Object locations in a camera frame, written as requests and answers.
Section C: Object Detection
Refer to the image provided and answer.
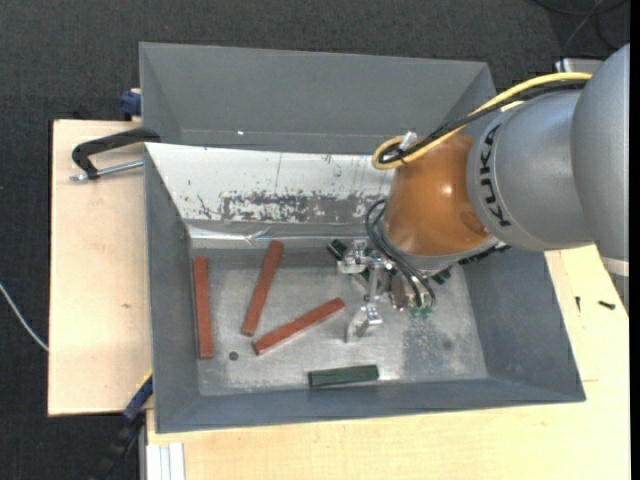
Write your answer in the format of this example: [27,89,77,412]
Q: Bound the red-brown flat block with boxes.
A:
[192,255,216,361]
[251,297,347,357]
[240,240,284,339]

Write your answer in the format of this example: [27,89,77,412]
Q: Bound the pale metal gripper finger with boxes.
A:
[344,305,385,345]
[336,240,371,275]

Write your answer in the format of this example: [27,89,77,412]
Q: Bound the pale wood flat board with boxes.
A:
[47,118,153,417]

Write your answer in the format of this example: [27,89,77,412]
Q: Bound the grey metal bin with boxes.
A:
[138,41,587,435]

